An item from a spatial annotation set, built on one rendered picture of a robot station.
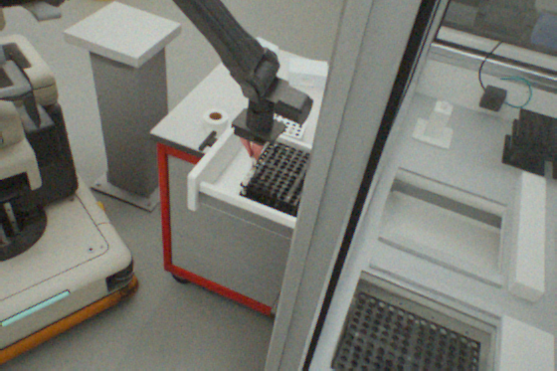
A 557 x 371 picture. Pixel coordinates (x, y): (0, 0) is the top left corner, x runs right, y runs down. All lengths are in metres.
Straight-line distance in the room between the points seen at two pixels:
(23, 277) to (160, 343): 0.50
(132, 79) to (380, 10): 1.64
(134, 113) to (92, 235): 0.47
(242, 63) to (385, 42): 0.60
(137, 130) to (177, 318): 0.72
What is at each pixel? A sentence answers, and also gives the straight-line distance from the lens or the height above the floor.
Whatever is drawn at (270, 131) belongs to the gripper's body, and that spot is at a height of 1.04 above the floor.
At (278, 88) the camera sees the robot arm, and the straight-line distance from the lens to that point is 0.96.
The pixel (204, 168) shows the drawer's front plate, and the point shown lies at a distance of 1.12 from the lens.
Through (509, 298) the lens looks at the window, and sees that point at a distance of 0.44.
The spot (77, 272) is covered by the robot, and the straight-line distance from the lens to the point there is 1.78.
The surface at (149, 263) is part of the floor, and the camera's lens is 2.10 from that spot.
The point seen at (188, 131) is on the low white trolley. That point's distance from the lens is 1.46.
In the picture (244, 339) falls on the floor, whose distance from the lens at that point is 1.93.
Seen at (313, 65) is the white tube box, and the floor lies 0.81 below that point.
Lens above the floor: 1.71
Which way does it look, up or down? 42 degrees down
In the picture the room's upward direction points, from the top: 10 degrees clockwise
